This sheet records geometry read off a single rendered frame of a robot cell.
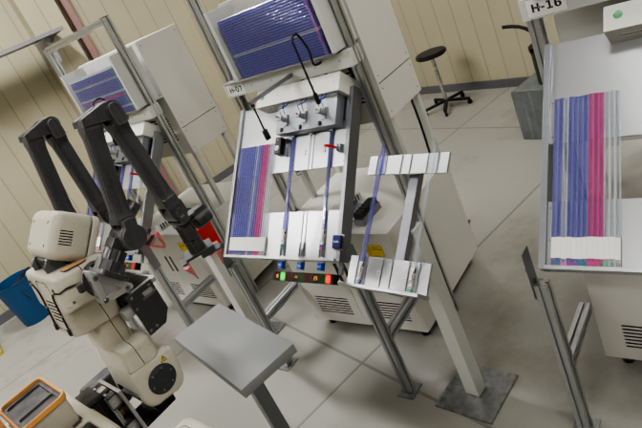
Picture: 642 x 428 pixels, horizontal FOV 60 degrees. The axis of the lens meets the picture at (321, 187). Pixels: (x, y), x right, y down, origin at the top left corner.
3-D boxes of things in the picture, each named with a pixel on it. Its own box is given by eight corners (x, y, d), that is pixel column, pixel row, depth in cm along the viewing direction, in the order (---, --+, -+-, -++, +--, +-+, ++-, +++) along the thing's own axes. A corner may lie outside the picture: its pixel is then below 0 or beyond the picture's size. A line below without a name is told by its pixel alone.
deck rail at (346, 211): (349, 263, 214) (339, 261, 210) (345, 263, 216) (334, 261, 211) (362, 90, 228) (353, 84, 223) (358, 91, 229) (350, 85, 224)
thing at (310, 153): (353, 167, 223) (344, 164, 219) (245, 179, 266) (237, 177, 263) (358, 90, 229) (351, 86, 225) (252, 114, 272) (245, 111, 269)
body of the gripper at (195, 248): (184, 256, 189) (174, 240, 186) (210, 241, 191) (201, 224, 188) (188, 265, 184) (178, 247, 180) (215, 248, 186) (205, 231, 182)
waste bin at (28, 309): (53, 298, 505) (26, 260, 489) (67, 304, 480) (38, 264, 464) (15, 326, 483) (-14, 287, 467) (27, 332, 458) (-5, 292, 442)
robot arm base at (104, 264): (84, 270, 165) (101, 274, 157) (94, 245, 167) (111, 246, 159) (111, 278, 171) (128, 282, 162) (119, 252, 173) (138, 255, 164)
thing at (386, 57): (459, 296, 278) (329, -45, 216) (350, 288, 324) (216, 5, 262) (502, 221, 322) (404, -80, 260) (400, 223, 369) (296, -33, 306)
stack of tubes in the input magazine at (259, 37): (329, 53, 218) (301, -13, 208) (243, 78, 252) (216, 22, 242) (345, 42, 226) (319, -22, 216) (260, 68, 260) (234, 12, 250)
